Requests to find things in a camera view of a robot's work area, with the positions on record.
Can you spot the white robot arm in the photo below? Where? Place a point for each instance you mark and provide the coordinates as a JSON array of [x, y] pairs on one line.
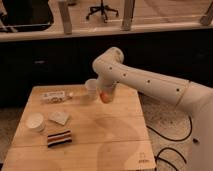
[[190, 97]]

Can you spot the wooden post right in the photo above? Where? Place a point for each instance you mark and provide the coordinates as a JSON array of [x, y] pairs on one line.
[[207, 18]]

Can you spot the clear plastic cup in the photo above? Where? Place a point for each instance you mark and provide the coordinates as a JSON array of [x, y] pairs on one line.
[[92, 88]]

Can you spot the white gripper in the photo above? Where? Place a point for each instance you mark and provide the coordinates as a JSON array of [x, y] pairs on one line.
[[107, 86]]

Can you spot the wooden post left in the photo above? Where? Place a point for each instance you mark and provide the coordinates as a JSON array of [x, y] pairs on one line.
[[65, 16]]

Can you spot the red yellow apple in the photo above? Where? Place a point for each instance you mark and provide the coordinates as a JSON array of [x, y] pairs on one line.
[[104, 97]]

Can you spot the wooden post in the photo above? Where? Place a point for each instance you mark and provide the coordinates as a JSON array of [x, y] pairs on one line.
[[128, 14], [65, 16], [207, 18]]

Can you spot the black office chair base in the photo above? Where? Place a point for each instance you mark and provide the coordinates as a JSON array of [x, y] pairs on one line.
[[103, 9]]

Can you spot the dark cabinet upper left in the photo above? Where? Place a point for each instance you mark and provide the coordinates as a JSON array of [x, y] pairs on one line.
[[27, 15]]

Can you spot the wooden post middle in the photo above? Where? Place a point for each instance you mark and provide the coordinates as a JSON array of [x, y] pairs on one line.
[[128, 14]]

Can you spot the white snack package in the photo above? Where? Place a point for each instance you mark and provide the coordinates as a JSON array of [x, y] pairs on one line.
[[56, 96]]

